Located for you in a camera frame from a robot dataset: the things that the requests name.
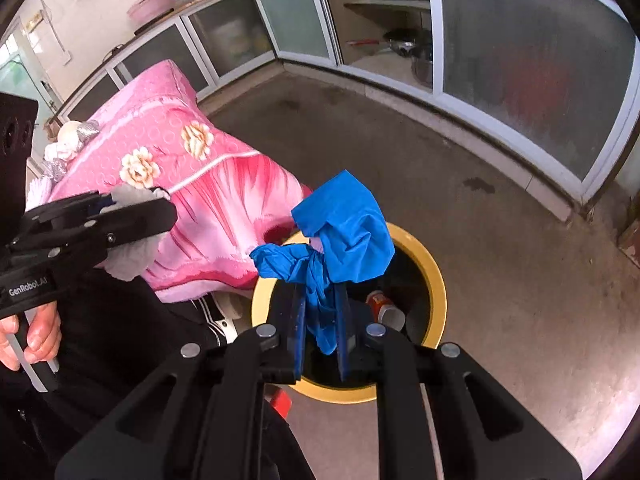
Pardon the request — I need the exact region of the black yellow-rimmed trash bin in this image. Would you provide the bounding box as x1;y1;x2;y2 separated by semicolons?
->
251;222;447;405

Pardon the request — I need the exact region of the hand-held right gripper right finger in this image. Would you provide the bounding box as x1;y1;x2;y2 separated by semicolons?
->
334;282;583;480

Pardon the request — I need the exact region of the pink floral blanket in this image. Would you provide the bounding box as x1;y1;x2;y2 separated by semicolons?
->
47;59;313;304

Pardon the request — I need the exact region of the person's left hand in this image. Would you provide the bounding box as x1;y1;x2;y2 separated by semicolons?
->
0;303;63;371

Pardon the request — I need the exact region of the brown wooden furniture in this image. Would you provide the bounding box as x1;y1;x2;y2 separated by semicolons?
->
617;204;640;257

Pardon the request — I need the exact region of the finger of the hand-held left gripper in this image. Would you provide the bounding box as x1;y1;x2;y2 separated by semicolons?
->
22;191;117;236
50;197;178;261

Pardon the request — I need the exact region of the blue rubber glove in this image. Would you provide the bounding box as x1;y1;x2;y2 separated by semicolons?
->
249;170;396;356

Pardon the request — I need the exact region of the pink plastic basin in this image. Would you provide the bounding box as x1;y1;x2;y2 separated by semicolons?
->
126;0;175;24

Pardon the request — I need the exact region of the frying pan with red handle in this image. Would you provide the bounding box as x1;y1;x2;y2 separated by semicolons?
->
346;27;432;59

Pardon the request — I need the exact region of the white frame kitchen cabinet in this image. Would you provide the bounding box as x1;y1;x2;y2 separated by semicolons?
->
59;0;640;223

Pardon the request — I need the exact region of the white crumpled paper ball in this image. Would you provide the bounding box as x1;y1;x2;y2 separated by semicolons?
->
44;120;83;162

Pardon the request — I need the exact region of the white tissue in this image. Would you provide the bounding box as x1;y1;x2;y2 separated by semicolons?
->
101;185;172;282

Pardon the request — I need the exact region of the steel cooking pot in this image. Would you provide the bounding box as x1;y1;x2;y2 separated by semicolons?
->
410;42;435;89

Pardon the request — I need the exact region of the narrow frosted glass sliding door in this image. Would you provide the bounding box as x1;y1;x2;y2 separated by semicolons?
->
181;0;279;87
111;22;212;97
248;0;342;67

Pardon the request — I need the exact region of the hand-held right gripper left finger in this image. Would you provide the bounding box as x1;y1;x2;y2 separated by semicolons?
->
54;282;321;480

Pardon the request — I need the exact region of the wide frosted glass sliding door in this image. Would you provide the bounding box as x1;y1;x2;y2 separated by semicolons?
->
425;0;639;207

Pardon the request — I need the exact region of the red plastic object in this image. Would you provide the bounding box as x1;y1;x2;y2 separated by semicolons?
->
270;387;294;419

